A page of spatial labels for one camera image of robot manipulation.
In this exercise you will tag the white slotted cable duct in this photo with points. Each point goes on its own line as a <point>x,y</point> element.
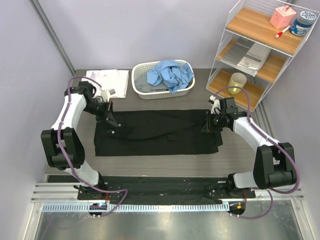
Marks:
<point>91,207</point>

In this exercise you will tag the white grey booklet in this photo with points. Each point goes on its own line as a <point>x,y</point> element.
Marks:
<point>254,59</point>

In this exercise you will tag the blue crumpled shirt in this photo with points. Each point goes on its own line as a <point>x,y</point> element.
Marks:
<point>171,73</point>

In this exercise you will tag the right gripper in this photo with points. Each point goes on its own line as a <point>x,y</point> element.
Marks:
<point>208,127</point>

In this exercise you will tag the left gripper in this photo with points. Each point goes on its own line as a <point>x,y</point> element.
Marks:
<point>108,116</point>

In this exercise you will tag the white plastic laundry basket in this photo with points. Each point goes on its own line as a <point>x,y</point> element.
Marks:
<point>143,68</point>

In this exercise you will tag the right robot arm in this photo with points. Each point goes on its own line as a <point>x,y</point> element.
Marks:
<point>274,161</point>

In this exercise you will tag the pink cube power strip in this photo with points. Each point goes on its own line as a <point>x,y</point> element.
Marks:
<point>282,16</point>

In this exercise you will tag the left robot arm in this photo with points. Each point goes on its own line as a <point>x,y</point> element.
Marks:
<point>62,146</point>

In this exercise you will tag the folded white shirt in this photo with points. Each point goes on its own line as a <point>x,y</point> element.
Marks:
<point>114,81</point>

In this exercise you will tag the aluminium frame rail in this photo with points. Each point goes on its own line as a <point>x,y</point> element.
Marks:
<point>65,192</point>

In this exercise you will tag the black long sleeve shirt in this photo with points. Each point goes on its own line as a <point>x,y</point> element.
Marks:
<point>156,133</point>

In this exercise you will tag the white wire wooden shelf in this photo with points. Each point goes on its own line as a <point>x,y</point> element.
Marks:
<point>258,42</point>

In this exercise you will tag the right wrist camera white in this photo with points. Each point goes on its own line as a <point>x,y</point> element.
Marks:
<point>215,105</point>

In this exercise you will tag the blue patterned jar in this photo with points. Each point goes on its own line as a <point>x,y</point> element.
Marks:
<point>302,23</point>

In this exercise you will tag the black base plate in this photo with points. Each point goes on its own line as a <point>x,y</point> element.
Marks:
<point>175,190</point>

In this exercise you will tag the yellow translucent cup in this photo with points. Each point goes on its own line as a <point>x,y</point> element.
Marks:
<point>236,83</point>

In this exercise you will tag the grey shirt in basket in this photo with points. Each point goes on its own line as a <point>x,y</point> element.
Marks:
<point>143,86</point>

